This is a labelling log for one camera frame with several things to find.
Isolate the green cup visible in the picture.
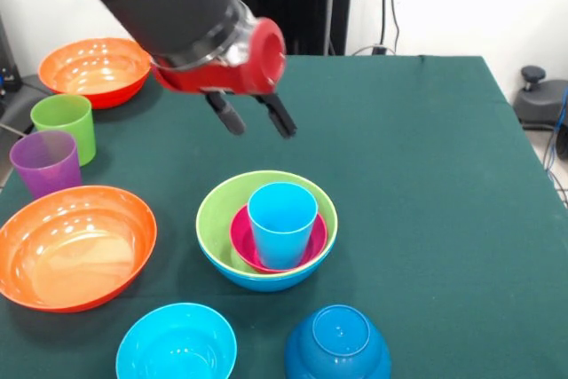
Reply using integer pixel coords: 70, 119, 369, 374
29, 94, 97, 167

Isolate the blue cable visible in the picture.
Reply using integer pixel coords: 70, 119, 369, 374
543, 85, 568, 171

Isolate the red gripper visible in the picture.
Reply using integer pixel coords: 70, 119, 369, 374
150, 17, 297, 139

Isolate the large orange bowl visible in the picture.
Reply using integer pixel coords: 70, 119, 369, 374
0, 185, 158, 313
37, 37, 153, 110

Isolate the grey stand foot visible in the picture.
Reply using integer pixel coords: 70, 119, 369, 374
0, 72, 54, 140
517, 65, 568, 131

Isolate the small dark blue bowl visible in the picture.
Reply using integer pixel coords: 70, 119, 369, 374
284, 304, 392, 379

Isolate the small pink bowl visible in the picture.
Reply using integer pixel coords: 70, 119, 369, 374
228, 203, 328, 273

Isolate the light blue cup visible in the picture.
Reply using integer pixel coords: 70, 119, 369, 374
247, 181, 320, 271

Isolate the black equipment box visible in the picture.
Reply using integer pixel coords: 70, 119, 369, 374
0, 14, 22, 94

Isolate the dark green table cloth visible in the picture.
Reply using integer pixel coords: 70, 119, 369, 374
0, 54, 568, 379

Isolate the purple cup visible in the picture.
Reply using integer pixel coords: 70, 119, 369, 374
9, 130, 84, 200

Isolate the small light blue bowl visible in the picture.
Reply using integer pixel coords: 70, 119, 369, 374
115, 302, 239, 379

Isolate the large blue bowl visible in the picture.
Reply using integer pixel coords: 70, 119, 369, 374
198, 239, 337, 294

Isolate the large green bowl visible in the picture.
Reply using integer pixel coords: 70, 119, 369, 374
195, 170, 339, 275

